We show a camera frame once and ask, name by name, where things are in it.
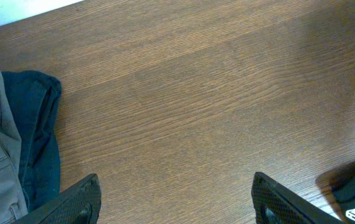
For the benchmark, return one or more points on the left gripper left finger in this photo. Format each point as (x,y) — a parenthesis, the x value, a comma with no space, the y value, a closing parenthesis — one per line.
(79,204)

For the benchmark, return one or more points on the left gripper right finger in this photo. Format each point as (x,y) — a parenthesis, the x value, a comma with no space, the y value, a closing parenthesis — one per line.
(274,203)

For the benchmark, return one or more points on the navy folded garment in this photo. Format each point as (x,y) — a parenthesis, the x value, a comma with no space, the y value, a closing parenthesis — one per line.
(33,98)

